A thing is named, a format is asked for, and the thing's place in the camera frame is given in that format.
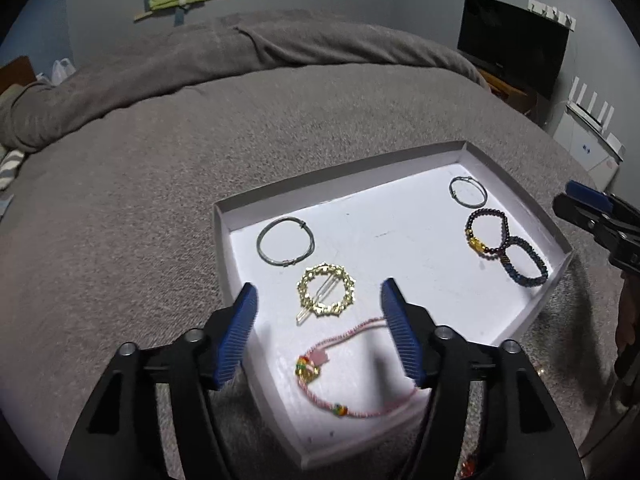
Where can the gold star hair clip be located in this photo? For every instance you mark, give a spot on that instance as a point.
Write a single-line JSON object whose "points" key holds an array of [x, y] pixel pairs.
{"points": [[326, 289]]}

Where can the white plastic bag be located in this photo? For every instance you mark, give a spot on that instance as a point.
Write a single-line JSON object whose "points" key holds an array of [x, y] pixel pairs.
{"points": [[61, 70]]}

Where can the wooden headboard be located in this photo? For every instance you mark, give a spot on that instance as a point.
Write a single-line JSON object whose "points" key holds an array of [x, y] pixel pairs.
{"points": [[19, 71]]}

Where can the white cabinet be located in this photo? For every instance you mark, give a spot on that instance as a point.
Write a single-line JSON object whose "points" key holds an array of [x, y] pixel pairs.
{"points": [[583, 137]]}

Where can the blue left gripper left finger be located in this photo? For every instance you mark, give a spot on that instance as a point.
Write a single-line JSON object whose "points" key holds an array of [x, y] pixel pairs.
{"points": [[231, 341]]}

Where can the grey cardboard tray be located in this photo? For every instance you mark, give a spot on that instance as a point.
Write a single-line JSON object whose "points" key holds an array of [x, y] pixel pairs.
{"points": [[458, 235]]}

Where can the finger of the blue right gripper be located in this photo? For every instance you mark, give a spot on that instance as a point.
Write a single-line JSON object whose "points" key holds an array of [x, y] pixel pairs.
{"points": [[585, 194], [585, 211]]}

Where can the light blue sheet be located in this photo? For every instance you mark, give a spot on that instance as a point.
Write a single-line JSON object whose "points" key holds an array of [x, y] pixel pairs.
{"points": [[4, 205]]}

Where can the wooden tv stand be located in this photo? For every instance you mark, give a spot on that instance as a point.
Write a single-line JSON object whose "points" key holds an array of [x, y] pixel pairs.
{"points": [[523, 101]]}

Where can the white wall hook rack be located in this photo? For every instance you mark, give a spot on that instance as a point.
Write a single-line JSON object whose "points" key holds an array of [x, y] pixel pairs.
{"points": [[552, 13]]}

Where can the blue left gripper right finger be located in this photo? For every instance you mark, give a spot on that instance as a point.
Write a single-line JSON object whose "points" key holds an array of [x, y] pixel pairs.
{"points": [[407, 324]]}

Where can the striped pillow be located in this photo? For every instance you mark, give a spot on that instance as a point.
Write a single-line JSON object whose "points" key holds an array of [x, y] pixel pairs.
{"points": [[11, 163]]}

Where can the grey bed blanket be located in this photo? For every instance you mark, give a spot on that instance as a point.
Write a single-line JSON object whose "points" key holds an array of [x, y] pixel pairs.
{"points": [[109, 235]]}

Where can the white wifi router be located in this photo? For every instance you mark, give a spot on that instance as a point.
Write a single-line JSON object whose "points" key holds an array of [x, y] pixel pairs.
{"points": [[597, 119]]}

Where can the person right hand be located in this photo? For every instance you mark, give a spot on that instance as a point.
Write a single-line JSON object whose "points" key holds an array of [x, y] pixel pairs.
{"points": [[627, 328]]}

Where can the black tv monitor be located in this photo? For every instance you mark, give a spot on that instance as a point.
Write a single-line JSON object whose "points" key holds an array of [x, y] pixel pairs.
{"points": [[518, 45]]}

